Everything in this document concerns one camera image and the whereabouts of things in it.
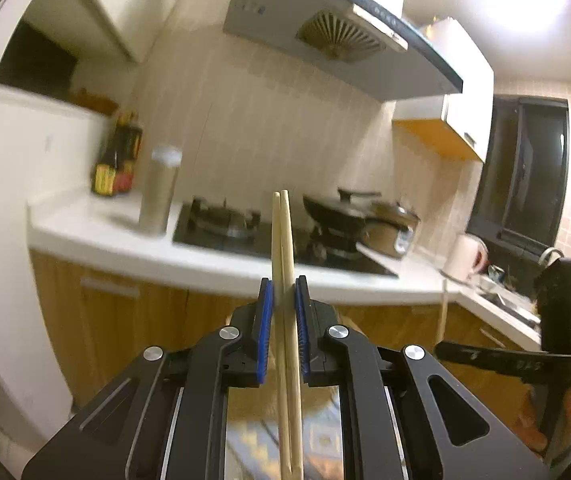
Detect wooden base cabinets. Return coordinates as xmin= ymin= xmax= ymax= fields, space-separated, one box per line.
xmin=30 ymin=250 xmax=546 ymax=408

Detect wooden chopstick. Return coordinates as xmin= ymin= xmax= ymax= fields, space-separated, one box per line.
xmin=280 ymin=189 xmax=305 ymax=480
xmin=436 ymin=279 xmax=449 ymax=347
xmin=272 ymin=191 xmax=291 ymax=480

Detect silver cabinet handle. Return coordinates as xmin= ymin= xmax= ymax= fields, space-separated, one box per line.
xmin=81 ymin=276 xmax=141 ymax=297

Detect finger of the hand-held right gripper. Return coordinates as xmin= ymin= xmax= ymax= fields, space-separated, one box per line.
xmin=434 ymin=340 xmax=571 ymax=380

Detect black wok with lid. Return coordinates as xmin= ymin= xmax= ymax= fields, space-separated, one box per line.
xmin=303 ymin=187 xmax=383 ymax=235

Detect steel sink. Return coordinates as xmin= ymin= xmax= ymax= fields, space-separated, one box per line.
xmin=480 ymin=287 xmax=541 ymax=328

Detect steel thermos canister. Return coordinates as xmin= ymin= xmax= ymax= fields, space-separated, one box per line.
xmin=138 ymin=144 xmax=182 ymax=235

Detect grey range hood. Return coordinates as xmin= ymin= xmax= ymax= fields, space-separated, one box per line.
xmin=222 ymin=0 xmax=465 ymax=102

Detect brown wooden tray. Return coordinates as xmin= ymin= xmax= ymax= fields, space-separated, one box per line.
xmin=68 ymin=87 xmax=120 ymax=116

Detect gold rice cooker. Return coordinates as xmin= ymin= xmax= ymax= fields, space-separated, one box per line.
xmin=370 ymin=200 xmax=422 ymax=259

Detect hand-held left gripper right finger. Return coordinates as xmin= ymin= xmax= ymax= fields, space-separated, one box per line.
xmin=293 ymin=276 xmax=551 ymax=480

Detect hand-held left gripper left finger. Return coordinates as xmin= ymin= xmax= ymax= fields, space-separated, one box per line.
xmin=21 ymin=277 xmax=276 ymax=480

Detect yellow label soy sauce bottle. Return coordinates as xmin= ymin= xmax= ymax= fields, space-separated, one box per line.
xmin=91 ymin=112 xmax=131 ymax=198

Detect patterned tablecloth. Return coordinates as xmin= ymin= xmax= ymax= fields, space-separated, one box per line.
xmin=225 ymin=385 xmax=346 ymax=480

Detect white electric kettle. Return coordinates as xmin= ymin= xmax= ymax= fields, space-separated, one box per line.
xmin=443 ymin=233 xmax=489 ymax=282

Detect black gas stove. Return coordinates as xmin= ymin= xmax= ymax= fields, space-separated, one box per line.
xmin=172 ymin=196 xmax=400 ymax=278

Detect white and orange wall cabinet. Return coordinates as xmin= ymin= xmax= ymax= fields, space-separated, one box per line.
xmin=392 ymin=17 xmax=495 ymax=163

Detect red label sauce bottle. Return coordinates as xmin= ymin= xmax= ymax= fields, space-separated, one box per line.
xmin=115 ymin=112 xmax=145 ymax=193

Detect dark window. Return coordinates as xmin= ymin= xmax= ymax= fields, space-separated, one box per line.
xmin=467 ymin=94 xmax=571 ymax=261

